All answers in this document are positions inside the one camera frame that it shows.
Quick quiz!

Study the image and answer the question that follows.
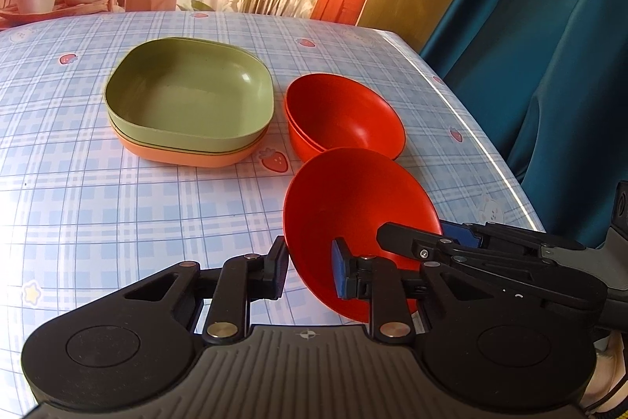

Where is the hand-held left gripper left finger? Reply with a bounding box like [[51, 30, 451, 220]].
[[118, 236, 291, 347]]

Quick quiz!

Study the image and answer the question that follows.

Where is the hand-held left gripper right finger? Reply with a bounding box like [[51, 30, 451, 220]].
[[331, 236, 496, 345]]

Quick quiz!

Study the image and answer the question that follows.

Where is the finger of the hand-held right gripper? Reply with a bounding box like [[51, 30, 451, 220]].
[[440, 219, 588, 261], [377, 223, 607, 313]]

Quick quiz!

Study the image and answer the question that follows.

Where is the red bowl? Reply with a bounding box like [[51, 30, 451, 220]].
[[285, 73, 407, 161], [283, 146, 444, 323], [285, 105, 327, 163]]

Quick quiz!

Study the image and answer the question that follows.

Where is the orange square plate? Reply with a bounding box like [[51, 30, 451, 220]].
[[112, 124, 270, 168]]

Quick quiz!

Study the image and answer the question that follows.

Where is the green square plate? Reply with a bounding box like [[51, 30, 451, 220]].
[[103, 37, 274, 150], [109, 117, 270, 154]]

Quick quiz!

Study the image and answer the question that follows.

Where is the blue curtain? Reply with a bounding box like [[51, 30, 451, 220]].
[[419, 0, 628, 251]]

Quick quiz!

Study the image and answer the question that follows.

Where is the blue checked tablecloth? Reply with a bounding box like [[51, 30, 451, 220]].
[[0, 9, 548, 405]]

